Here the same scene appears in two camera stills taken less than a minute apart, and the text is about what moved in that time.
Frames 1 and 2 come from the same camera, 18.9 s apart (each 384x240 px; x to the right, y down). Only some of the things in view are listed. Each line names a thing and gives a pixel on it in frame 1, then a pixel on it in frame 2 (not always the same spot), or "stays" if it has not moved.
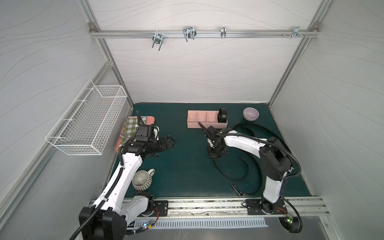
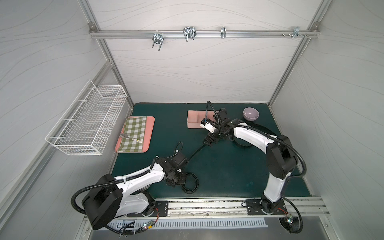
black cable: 238,191 → 195,190
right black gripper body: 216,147 → 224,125
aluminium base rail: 304,206 stays
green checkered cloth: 130,128 stays
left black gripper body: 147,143 → 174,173
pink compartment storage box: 206,118 stays
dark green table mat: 186,169 stays
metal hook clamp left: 156,37 stays
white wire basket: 87,124 stays
